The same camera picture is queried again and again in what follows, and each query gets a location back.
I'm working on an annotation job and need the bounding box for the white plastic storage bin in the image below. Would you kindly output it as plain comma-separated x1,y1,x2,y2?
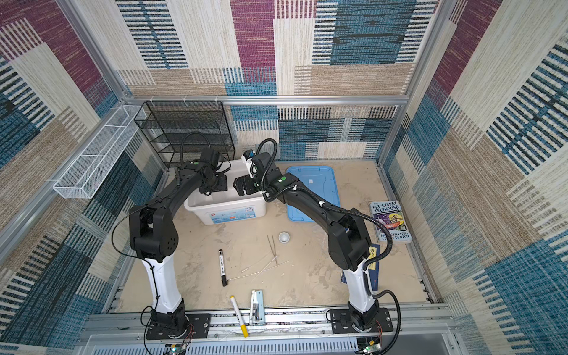
183,160,266,225

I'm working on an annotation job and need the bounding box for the small white ceramic dish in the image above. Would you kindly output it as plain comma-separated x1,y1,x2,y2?
278,232,291,244

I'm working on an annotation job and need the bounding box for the clear glass stirring rod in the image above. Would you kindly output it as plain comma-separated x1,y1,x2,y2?
228,260,289,281

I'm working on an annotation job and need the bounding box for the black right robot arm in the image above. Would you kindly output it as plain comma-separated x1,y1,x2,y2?
233,150,393,332

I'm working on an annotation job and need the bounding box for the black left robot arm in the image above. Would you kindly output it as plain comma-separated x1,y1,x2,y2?
129,147,226,338

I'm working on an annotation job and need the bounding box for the blue plastic bin lid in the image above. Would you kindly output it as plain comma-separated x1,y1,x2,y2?
286,166,340,206

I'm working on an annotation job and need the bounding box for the black marker pen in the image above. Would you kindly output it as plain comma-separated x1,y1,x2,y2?
218,249,228,287

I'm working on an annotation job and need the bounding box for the dark blue book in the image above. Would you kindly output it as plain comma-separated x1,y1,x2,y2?
367,243,381,293

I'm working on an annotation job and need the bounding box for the colourful treehouse book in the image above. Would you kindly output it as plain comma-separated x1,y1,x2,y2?
370,201,412,243

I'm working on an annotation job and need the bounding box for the white yellow marker pen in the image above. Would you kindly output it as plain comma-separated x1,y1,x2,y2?
229,295,249,338

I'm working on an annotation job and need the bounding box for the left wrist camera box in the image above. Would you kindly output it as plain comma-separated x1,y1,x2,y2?
200,147,220,168

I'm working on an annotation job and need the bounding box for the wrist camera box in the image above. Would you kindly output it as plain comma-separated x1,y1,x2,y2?
200,147,220,168
242,149,258,178

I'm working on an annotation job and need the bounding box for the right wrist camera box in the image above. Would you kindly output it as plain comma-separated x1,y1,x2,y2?
242,149,258,178

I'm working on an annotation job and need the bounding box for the black corrugated left cable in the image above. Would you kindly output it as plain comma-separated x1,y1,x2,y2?
179,132,212,167

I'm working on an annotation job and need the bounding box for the black corrugated cable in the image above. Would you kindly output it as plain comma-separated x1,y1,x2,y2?
179,132,212,167
254,138,402,355

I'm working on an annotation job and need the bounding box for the black wire mesh shelf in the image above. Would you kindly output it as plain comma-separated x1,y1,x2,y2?
135,101,235,168

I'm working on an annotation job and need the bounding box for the metal clamp bracket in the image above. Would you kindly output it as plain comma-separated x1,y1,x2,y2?
249,290,266,325

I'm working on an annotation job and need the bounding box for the white wire mesh basket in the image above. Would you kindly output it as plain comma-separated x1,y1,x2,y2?
53,105,140,199

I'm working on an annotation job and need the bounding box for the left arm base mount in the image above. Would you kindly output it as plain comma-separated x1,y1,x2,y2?
145,312,211,341

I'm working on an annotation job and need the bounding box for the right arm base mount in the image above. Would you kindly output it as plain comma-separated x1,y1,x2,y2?
325,306,394,334

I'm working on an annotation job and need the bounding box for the black corrugated right cable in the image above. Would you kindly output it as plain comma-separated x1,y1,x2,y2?
254,138,402,355

